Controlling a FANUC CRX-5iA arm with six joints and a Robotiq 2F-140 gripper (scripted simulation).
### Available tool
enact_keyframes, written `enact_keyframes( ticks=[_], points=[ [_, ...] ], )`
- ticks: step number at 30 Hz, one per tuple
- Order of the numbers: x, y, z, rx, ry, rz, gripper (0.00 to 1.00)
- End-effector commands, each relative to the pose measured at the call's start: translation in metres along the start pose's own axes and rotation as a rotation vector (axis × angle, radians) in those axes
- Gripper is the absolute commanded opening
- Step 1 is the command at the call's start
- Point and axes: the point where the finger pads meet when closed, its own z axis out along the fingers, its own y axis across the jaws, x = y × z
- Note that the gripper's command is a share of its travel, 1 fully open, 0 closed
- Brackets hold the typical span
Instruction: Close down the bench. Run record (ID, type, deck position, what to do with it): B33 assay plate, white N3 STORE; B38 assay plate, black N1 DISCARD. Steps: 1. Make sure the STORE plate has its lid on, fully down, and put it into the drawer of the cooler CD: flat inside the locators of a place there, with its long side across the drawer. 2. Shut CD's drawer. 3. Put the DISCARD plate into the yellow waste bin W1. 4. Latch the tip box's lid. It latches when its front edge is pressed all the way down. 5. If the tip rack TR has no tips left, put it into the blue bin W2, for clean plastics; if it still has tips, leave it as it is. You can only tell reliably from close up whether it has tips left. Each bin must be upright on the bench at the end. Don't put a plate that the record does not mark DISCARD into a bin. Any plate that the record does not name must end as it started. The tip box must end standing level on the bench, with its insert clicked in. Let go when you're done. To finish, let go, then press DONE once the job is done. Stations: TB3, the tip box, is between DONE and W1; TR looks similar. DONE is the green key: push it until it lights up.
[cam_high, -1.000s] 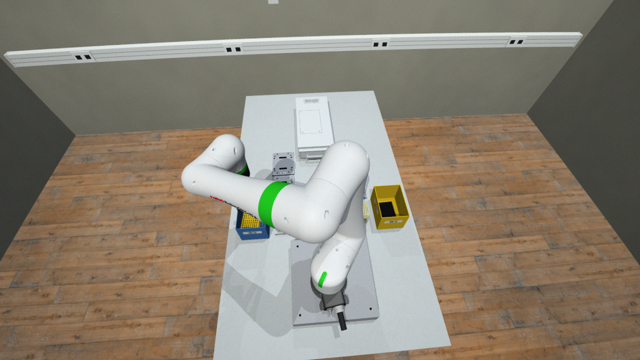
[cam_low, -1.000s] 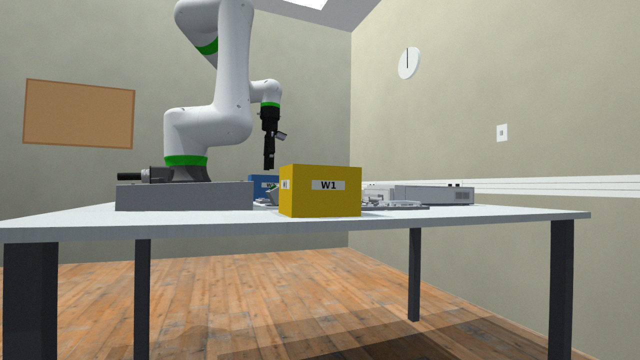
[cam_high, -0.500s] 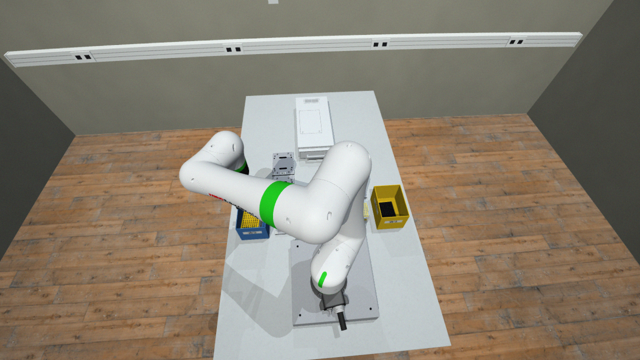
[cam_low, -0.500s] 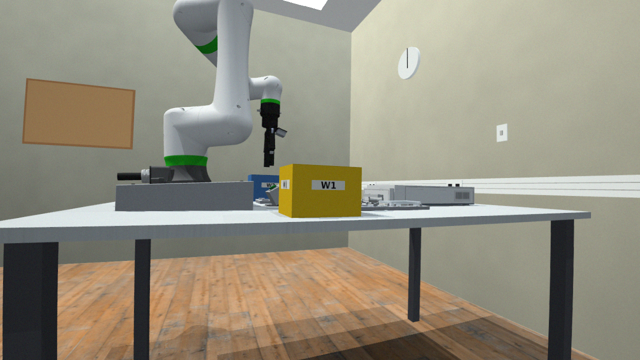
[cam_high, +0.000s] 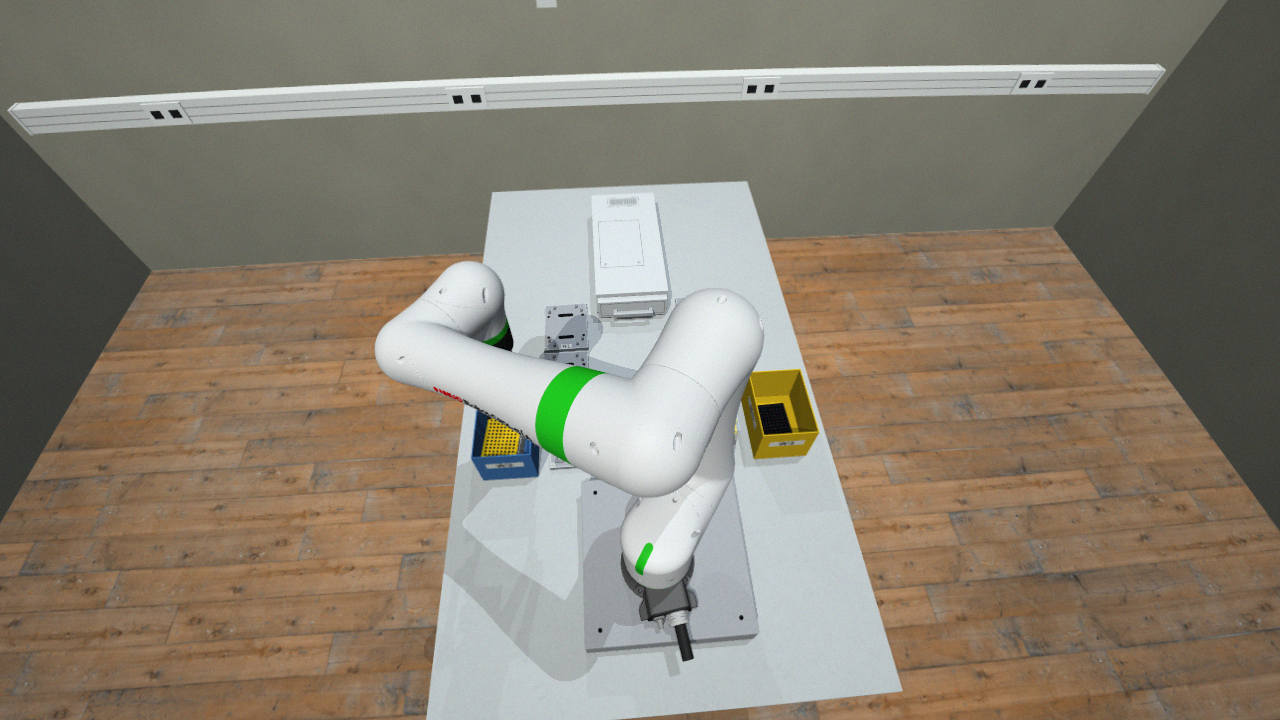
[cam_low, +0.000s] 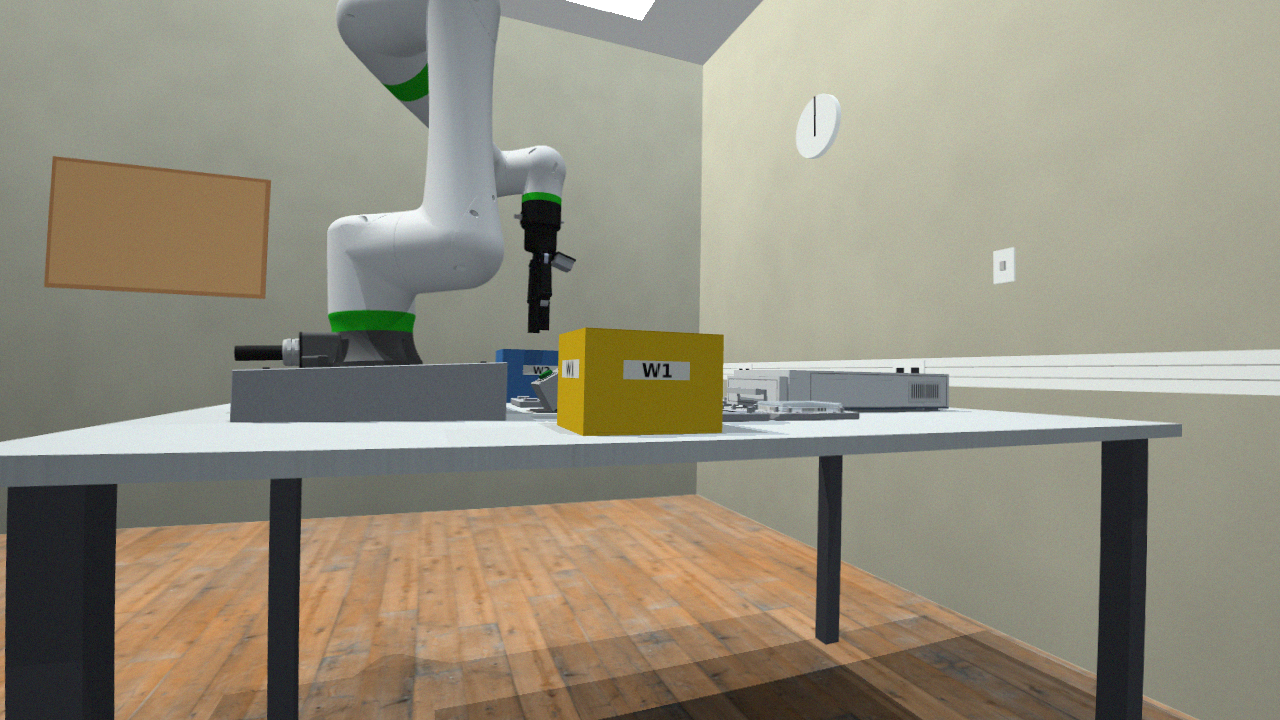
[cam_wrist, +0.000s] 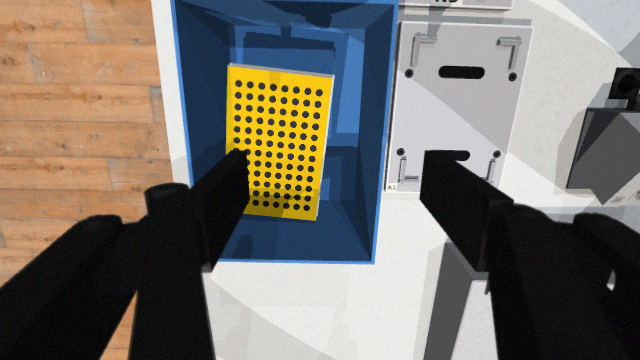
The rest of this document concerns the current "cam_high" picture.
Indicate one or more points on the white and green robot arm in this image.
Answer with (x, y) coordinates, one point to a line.
(645, 435)

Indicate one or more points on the yellow rack with grid of holes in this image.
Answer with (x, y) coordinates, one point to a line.
(500, 440)

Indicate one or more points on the blue bin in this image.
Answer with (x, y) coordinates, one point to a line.
(505, 466)

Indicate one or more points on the yellow waste bin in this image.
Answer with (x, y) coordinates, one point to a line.
(779, 386)

